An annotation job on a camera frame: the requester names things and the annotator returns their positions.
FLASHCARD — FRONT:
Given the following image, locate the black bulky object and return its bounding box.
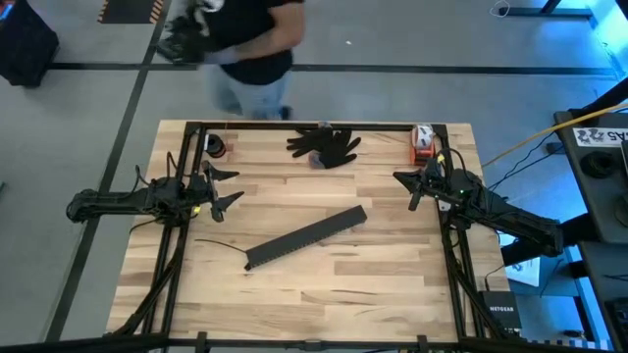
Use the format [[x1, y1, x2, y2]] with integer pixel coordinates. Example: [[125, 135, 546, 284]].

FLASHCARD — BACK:
[[155, 0, 217, 66]]

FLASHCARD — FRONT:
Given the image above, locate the black metal table frame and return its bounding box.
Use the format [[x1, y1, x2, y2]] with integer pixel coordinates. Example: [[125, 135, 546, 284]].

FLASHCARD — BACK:
[[105, 120, 506, 353]]

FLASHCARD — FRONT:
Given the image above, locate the black striped floor mat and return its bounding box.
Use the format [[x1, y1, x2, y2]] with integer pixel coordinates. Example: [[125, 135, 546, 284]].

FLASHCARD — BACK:
[[96, 0, 166, 25]]

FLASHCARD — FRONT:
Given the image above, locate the yellow cord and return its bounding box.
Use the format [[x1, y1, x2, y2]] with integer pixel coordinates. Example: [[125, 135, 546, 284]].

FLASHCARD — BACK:
[[482, 101, 628, 169]]

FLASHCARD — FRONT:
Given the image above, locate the black crate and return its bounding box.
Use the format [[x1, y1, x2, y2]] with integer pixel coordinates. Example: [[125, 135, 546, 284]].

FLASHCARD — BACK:
[[0, 0, 61, 88]]

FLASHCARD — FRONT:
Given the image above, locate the black desk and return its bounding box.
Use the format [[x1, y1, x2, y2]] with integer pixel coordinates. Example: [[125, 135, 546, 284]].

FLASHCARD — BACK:
[[552, 108, 628, 246]]

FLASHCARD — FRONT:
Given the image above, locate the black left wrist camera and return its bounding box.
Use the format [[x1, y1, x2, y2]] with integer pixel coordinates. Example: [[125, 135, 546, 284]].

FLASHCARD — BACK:
[[152, 176, 190, 203]]

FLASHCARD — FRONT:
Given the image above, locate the black network switch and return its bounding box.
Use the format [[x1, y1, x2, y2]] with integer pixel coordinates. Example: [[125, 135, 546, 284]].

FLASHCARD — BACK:
[[478, 289, 524, 332]]

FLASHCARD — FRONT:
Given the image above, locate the orange tape dispenser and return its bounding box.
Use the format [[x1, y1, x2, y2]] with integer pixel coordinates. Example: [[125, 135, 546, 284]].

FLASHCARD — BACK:
[[409, 123, 438, 168]]

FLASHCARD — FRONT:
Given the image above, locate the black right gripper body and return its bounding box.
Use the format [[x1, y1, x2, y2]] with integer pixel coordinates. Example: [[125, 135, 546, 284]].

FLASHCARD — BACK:
[[416, 156, 465, 213]]

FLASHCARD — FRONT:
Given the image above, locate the person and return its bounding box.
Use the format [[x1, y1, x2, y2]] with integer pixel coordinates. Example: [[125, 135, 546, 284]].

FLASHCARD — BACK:
[[193, 0, 308, 122]]

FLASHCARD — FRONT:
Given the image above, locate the white printed label sheet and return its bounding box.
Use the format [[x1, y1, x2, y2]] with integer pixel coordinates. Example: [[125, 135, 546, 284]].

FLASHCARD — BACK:
[[572, 126, 628, 148]]

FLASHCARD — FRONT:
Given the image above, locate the black floor stand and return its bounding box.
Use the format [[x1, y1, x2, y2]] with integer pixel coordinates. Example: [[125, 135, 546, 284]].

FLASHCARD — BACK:
[[497, 0, 599, 28]]

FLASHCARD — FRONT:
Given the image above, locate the black camera cable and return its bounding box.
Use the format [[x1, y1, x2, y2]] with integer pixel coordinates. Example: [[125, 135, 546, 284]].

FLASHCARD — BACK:
[[438, 146, 471, 176], [131, 150, 181, 190]]

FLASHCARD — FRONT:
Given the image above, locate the black round spool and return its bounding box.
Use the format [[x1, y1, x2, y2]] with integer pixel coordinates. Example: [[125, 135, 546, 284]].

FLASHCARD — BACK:
[[203, 132, 228, 160]]

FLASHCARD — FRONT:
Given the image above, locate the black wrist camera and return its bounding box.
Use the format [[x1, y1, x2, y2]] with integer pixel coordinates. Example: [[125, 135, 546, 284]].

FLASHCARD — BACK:
[[152, 176, 190, 203], [422, 156, 445, 186]]

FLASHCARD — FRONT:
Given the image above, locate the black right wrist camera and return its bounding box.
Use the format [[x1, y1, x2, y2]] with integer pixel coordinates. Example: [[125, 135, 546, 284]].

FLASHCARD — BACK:
[[422, 156, 445, 186]]

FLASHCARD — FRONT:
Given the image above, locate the black zip tie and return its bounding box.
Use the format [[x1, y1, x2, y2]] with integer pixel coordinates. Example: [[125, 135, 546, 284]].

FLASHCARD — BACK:
[[193, 237, 249, 256]]

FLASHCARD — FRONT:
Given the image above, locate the black raceway cover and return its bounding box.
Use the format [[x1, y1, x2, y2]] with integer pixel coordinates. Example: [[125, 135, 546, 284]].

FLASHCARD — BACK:
[[244, 204, 369, 266]]

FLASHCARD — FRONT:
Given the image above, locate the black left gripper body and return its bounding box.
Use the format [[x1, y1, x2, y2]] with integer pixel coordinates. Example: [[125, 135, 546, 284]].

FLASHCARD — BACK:
[[183, 160, 223, 224]]

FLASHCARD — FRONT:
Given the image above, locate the white paper sheet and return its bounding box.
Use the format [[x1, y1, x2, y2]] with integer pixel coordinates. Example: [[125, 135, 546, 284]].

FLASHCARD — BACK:
[[492, 223, 542, 288]]

